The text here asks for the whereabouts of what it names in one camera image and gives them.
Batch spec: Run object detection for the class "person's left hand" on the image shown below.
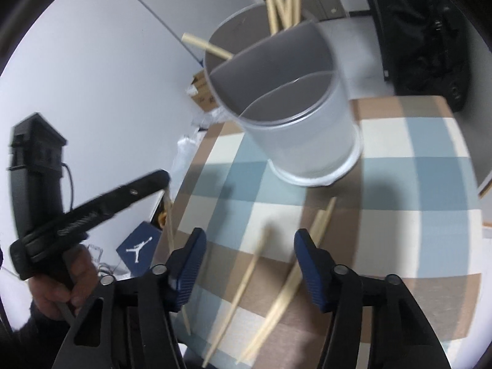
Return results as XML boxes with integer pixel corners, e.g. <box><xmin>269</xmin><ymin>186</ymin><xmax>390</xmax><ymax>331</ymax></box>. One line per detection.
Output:
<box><xmin>28</xmin><ymin>245</ymin><xmax>98</xmax><ymax>320</ymax></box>

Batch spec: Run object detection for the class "blue Jordan shoe box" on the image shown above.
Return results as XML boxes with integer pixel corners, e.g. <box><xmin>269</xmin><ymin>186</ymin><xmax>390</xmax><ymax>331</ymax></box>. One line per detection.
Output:
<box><xmin>117</xmin><ymin>222</ymin><xmax>161</xmax><ymax>277</ymax></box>

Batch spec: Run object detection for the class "translucent grey utensil holder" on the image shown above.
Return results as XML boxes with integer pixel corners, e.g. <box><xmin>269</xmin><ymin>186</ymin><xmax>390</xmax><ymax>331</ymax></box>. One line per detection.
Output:
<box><xmin>204</xmin><ymin>4</ymin><xmax>363</xmax><ymax>187</ymax></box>

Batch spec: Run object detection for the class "wooden chopstick on table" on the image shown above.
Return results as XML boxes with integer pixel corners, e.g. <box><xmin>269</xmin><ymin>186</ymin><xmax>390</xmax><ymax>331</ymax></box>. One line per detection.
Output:
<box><xmin>201</xmin><ymin>224</ymin><xmax>272</xmax><ymax>368</ymax></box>

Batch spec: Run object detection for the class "leaning chopstick in holder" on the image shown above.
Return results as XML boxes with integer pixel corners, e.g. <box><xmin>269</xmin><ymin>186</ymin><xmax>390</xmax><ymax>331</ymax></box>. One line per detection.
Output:
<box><xmin>181</xmin><ymin>33</ymin><xmax>233</xmax><ymax>60</ymax></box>

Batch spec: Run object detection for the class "checkered blue brown tablecloth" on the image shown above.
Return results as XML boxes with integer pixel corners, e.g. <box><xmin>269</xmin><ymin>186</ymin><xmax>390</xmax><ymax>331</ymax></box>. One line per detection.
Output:
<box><xmin>172</xmin><ymin>96</ymin><xmax>482</xmax><ymax>368</ymax></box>

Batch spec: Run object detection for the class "wooden chopstick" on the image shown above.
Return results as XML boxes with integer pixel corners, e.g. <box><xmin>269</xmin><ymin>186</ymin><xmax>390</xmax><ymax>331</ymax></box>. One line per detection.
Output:
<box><xmin>236</xmin><ymin>197</ymin><xmax>336</xmax><ymax>364</ymax></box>
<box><xmin>164</xmin><ymin>187</ymin><xmax>191</xmax><ymax>336</ymax></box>
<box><xmin>201</xmin><ymin>224</ymin><xmax>272</xmax><ymax>368</ymax></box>

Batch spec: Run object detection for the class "black hanging garment bag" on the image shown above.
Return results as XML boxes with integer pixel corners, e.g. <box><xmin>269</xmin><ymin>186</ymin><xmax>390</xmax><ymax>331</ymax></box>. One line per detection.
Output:
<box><xmin>376</xmin><ymin>0</ymin><xmax>470</xmax><ymax>113</ymax></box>

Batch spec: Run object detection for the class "brown cardboard box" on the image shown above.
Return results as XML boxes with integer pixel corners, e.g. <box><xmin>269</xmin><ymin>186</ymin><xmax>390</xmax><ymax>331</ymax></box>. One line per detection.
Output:
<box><xmin>187</xmin><ymin>70</ymin><xmax>219</xmax><ymax>113</ymax></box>

